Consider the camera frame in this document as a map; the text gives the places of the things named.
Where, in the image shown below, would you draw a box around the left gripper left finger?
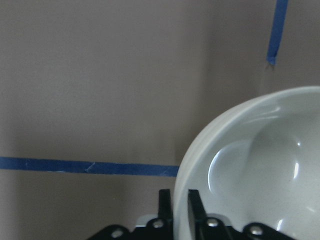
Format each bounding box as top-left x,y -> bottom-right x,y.
158,189 -> 174,240

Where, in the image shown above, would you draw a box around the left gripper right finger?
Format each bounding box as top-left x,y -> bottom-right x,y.
187,189 -> 207,240

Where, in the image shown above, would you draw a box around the white ceramic bowl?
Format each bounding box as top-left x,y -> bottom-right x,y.
173,86 -> 320,240

